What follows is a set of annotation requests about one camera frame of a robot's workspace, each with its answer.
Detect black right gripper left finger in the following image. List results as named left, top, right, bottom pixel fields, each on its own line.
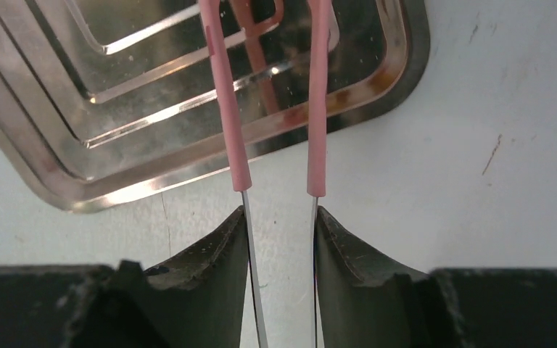
left=0, top=207, right=248, bottom=347

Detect pink-tipped metal tongs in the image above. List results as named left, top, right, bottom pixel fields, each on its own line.
left=198, top=0, right=333, bottom=348

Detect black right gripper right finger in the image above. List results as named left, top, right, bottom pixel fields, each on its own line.
left=315, top=207, right=557, bottom=347

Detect stainless steel tray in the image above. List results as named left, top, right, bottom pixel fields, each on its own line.
left=0, top=0, right=432, bottom=214

